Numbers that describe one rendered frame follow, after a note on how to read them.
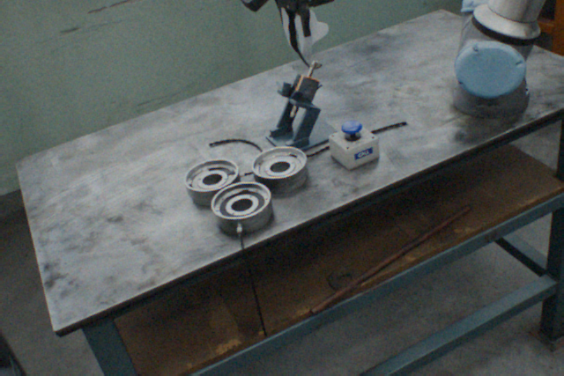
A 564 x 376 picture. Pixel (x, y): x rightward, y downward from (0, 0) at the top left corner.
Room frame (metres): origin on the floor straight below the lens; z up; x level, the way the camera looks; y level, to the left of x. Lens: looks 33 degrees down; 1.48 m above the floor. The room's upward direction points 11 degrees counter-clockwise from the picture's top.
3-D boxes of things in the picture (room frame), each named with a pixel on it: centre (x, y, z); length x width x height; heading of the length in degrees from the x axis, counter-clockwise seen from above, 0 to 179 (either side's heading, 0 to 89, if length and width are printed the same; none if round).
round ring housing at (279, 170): (0.99, 0.00, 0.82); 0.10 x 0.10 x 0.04
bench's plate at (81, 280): (1.19, -0.08, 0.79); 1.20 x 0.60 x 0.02; 110
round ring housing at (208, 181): (0.99, 0.13, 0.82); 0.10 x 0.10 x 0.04
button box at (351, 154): (1.02, -0.16, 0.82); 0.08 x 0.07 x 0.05; 110
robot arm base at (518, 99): (1.13, -0.47, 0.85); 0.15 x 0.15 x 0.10
